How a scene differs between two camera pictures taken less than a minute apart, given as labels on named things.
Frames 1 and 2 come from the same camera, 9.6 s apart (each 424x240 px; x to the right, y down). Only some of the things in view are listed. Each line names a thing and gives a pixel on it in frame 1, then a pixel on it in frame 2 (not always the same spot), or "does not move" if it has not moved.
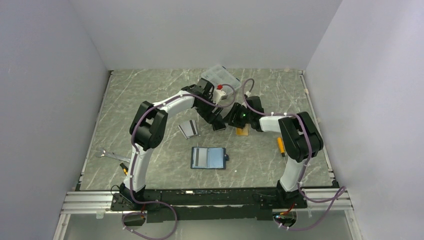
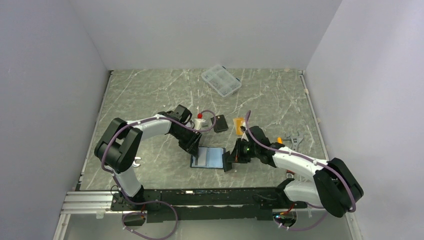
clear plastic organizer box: (222, 78) does not move
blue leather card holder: (208, 157) does not move
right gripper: (236, 108) -> (236, 156)
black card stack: (217, 126) does not move
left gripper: (209, 116) -> (192, 145)
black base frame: (206, 204) does not move
